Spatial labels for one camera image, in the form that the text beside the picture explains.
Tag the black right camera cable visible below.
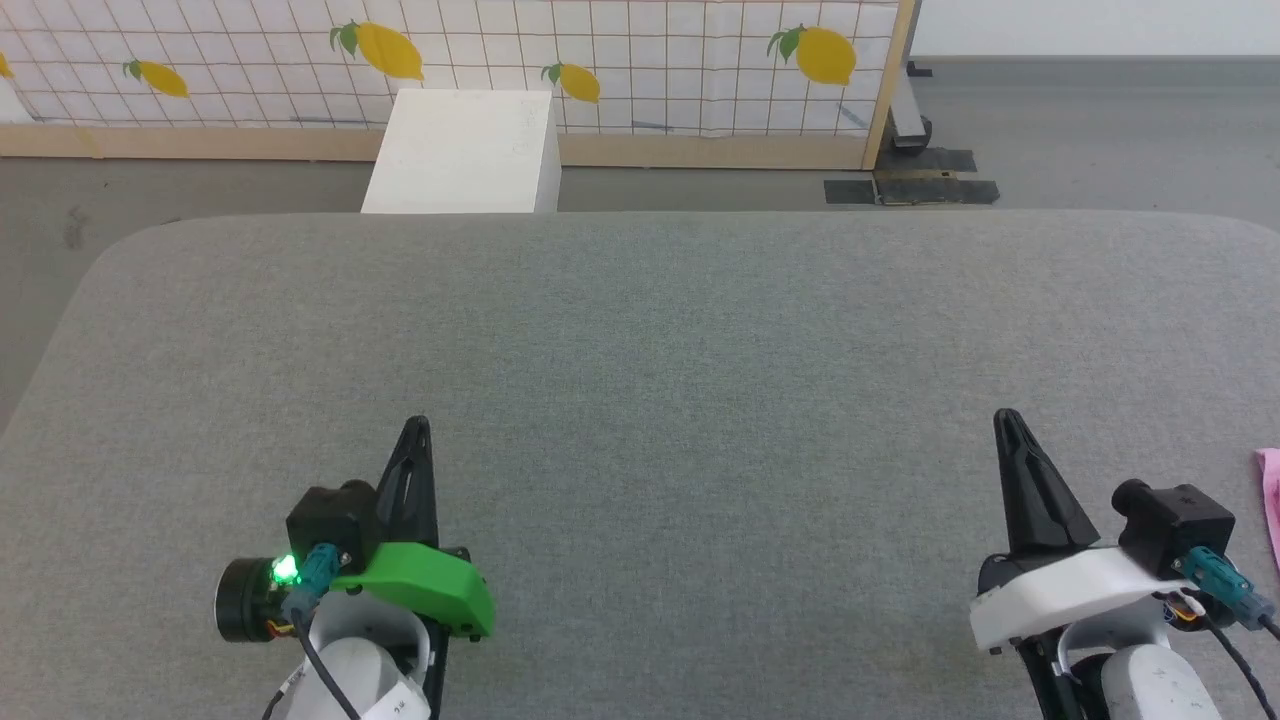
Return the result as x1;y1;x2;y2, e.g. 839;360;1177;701
1183;546;1280;720

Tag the long black floor tape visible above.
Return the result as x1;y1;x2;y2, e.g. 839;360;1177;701
824;177;1001;207

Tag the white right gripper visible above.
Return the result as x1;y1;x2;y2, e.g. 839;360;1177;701
967;408;1198;720

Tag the short black floor tape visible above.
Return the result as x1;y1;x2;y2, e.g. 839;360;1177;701
873;147;979;174

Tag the black left camera cable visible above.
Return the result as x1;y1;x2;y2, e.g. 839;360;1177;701
262;543;363;720

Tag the wood framed lemon tile partition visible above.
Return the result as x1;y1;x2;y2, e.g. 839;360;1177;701
0;0;918;172

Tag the black camera cable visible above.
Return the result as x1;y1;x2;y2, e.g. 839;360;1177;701
1183;546;1280;720
262;543;363;720

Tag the white rectangular box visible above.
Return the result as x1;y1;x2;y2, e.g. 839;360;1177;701
359;87;564;215

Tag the pink garment with white label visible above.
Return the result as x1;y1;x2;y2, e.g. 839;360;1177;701
1254;447;1280;578

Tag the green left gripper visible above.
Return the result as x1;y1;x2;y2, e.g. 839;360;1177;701
328;416;496;720

